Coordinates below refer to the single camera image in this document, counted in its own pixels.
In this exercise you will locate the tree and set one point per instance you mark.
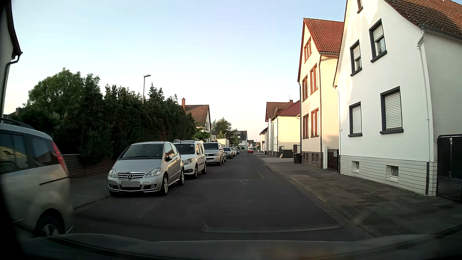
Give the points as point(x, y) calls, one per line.
point(222, 127)

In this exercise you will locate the row of distant houses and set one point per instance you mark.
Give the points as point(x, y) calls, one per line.
point(242, 140)

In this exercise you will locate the row of parked cars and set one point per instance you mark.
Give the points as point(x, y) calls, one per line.
point(230, 151)

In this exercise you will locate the silver van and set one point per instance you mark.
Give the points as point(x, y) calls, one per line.
point(213, 152)

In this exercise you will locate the white house with chimney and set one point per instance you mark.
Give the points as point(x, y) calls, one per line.
point(199, 115)

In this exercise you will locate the white van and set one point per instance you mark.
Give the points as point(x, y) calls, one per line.
point(193, 155)

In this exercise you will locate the cream house with red roof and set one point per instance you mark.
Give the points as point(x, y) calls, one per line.
point(285, 126)

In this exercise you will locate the grey asphalt road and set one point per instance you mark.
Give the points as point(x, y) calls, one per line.
point(234, 195)

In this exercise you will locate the dark wheelie bin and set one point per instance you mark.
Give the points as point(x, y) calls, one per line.
point(297, 158)

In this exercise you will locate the silver hatchback car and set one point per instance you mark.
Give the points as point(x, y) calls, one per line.
point(146, 168)

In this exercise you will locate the cream house with red windows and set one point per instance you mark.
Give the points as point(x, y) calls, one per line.
point(319, 94)

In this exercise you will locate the dark metal gate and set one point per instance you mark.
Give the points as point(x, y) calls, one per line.
point(332, 159)

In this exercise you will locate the car's own bonnet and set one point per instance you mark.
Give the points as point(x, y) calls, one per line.
point(231, 249)

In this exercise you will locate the row of dark trees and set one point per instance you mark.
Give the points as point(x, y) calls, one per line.
point(108, 115)

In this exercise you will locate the grey paved pavement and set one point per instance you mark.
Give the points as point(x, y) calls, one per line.
point(361, 198)

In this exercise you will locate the dark paved pavement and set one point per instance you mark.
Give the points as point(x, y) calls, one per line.
point(88, 189)

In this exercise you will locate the white house with dark windows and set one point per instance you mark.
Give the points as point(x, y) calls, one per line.
point(397, 94)

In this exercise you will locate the silver minivan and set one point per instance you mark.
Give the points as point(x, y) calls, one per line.
point(29, 180)

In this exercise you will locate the black metal gate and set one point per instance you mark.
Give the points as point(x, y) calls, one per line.
point(449, 168)

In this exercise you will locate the building with dark eaves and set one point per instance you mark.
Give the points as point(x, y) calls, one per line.
point(6, 47)

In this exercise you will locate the lamp post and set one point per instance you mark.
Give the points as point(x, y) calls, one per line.
point(144, 86)

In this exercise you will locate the low brick wall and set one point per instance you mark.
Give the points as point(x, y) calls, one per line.
point(88, 165)

